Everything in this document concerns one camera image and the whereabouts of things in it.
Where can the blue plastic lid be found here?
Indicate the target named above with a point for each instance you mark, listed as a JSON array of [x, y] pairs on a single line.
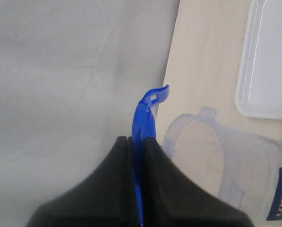
[[143, 126]]

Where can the white fabric backdrop curtain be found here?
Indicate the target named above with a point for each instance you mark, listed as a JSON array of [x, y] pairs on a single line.
[[71, 75]]

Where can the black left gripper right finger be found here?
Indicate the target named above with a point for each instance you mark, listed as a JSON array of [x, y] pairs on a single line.
[[170, 199]]

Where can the white rectangular plastic tray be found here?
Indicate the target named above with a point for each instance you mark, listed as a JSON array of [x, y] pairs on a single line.
[[259, 87]]

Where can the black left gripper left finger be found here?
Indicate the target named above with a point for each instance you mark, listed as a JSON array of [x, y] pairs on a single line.
[[106, 198]]

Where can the clear plastic tall container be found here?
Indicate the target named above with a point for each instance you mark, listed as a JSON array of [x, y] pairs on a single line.
[[240, 168]]

